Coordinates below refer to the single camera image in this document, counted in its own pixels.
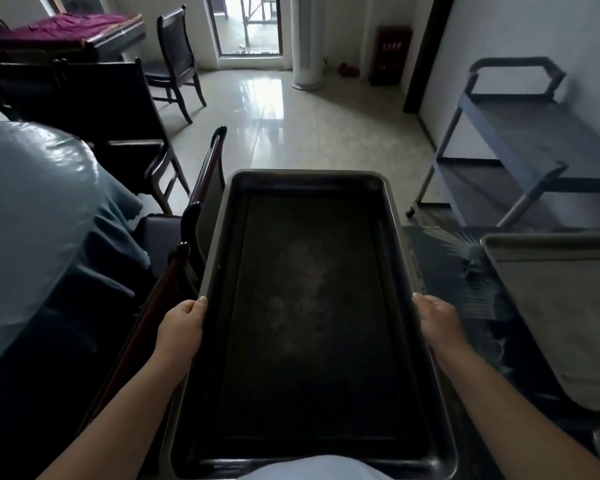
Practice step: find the person's right hand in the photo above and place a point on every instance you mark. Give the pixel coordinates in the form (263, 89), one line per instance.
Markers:
(442, 325)

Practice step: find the person's left hand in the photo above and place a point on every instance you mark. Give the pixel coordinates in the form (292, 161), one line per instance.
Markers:
(177, 330)

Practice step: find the person's left thumb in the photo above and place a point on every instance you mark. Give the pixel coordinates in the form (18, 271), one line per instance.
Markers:
(200, 309)

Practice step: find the person's right thumb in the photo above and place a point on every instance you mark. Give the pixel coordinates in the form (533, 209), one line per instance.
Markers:
(422, 308)

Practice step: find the dark rectangular serving tray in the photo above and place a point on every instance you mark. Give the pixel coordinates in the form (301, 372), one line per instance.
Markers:
(312, 319)

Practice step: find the person's right forearm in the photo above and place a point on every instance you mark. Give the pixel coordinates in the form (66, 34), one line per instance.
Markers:
(517, 419)

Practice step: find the person's left forearm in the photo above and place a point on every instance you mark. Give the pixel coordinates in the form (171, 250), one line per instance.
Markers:
(122, 417)

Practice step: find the dark wooden dining chair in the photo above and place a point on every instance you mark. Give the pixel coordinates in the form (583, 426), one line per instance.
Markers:
(177, 52)
(180, 274)
(105, 119)

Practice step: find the dark patterned table cover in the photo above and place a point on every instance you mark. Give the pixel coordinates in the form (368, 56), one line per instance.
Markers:
(475, 314)

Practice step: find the beige rectangular tray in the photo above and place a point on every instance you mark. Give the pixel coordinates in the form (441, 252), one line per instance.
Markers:
(562, 309)

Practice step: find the round table with blue cloth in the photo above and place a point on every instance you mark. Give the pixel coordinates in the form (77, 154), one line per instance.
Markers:
(45, 274)

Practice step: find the grey service trolley cart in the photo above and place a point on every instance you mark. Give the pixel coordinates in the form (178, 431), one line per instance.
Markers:
(520, 144)

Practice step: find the person's white shirt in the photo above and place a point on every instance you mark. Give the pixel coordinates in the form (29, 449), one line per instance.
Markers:
(315, 468)

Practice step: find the small red object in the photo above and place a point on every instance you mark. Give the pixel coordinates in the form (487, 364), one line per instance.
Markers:
(348, 69)

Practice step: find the dark red wooden cabinet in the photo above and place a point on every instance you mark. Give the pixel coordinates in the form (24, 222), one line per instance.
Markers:
(390, 54)

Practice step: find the glass door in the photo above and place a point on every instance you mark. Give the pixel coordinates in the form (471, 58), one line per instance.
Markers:
(245, 24)

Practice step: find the white standing air conditioner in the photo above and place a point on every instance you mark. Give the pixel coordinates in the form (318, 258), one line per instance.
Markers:
(307, 39)

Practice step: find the table with magenta cloth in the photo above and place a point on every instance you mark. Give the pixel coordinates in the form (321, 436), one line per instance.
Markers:
(67, 34)

